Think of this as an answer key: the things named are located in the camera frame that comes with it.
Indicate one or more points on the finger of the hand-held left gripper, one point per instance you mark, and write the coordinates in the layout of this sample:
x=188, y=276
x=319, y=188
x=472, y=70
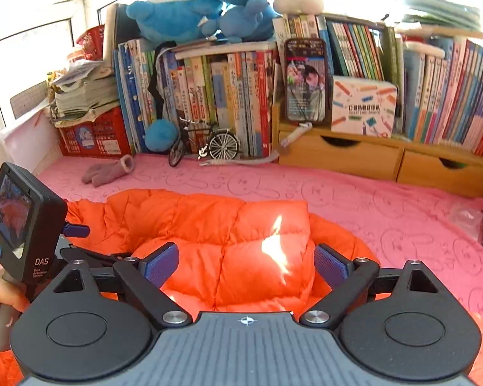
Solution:
x=76, y=231

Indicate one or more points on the red plastic crate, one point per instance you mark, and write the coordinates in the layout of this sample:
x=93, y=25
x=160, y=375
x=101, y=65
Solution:
x=100, y=134

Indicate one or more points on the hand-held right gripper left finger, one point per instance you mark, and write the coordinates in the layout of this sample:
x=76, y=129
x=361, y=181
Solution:
x=163, y=265

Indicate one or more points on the blue plush ball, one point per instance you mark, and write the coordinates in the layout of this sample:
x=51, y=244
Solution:
x=161, y=136

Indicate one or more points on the row of tall books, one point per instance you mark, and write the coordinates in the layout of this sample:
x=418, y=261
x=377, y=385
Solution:
x=225, y=96

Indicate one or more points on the wooden drawer organizer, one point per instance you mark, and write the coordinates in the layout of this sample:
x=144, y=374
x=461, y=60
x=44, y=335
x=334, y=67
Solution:
x=362, y=157

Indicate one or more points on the person's left hand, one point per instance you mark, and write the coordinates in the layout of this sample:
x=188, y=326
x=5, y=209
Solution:
x=0, y=293

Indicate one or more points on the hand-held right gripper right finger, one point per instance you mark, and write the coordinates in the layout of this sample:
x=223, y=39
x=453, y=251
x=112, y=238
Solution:
x=330, y=267

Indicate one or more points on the white printed cardboard box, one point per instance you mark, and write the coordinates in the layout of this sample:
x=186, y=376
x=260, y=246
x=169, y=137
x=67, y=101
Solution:
x=364, y=106

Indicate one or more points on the white window frame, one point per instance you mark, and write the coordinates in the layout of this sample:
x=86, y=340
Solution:
x=70, y=16

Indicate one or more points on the black model bicycle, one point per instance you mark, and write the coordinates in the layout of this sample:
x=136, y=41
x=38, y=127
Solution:
x=221, y=144

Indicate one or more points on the stack of papers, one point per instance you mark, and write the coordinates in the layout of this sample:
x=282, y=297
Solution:
x=84, y=94

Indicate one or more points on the orange puffer jacket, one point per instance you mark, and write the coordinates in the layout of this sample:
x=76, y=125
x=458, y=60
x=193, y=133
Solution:
x=225, y=249

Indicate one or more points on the pink bunny-print blanket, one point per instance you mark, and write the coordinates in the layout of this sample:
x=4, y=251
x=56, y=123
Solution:
x=366, y=209

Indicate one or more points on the grey grid board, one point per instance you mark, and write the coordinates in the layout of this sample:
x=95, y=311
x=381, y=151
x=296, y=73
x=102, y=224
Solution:
x=28, y=102

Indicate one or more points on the red mesh basket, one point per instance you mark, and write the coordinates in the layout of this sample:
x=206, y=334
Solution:
x=90, y=42

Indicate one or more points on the clear plastic bag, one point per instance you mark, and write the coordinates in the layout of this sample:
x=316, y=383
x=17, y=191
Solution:
x=467, y=221

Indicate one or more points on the grey knit glove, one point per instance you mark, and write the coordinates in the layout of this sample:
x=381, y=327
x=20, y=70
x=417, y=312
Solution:
x=104, y=173

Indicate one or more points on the stack of green folders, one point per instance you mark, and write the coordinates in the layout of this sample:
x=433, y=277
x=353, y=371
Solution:
x=442, y=14

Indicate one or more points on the row of thin colourful books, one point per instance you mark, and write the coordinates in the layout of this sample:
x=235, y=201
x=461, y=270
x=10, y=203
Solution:
x=446, y=96

